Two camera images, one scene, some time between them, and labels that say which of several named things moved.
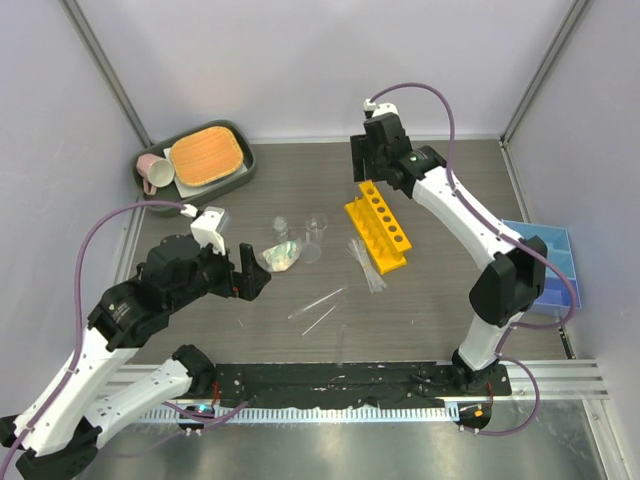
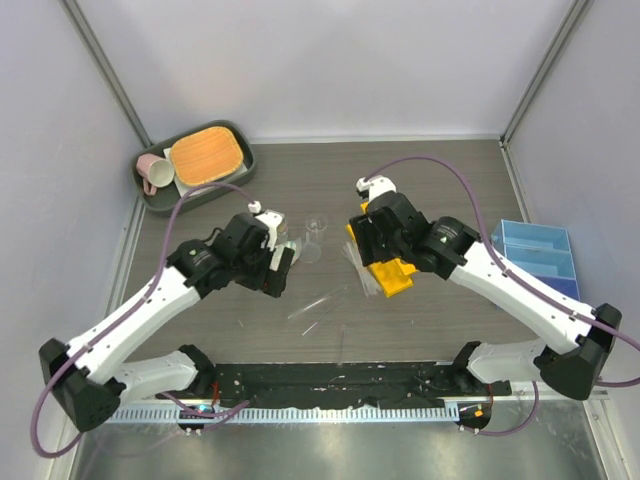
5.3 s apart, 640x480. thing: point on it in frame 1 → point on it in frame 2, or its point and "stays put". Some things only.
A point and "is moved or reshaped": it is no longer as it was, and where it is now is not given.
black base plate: (347, 384) stays put
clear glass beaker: (316, 224) stays put
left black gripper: (249, 282) → (277, 279)
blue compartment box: (556, 296) stays put
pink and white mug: (155, 172) stays put
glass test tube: (315, 303) stays put
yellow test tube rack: (378, 229) is moved or reshaped
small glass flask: (280, 227) stays put
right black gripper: (362, 150) → (365, 231)
